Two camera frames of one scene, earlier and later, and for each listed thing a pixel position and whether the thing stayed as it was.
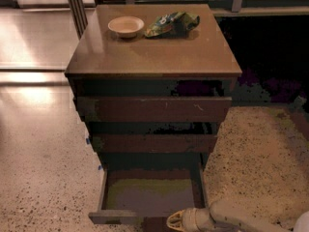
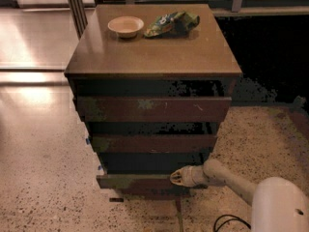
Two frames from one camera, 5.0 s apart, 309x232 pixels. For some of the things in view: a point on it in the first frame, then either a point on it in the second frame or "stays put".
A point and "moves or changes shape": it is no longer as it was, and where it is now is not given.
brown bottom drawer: (147, 195) moves or changes shape
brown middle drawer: (148, 143) stays put
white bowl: (126, 27) stays put
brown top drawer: (154, 109) stays put
